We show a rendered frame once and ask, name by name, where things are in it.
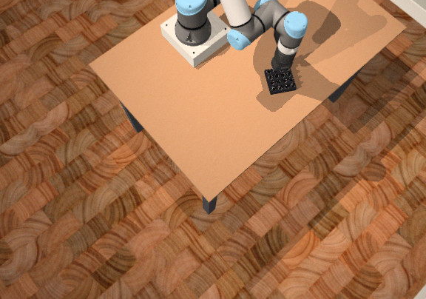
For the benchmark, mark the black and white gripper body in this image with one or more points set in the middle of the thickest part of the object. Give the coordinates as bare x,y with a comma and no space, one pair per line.
282,61

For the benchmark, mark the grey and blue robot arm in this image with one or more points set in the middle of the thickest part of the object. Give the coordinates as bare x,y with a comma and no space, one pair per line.
191,27

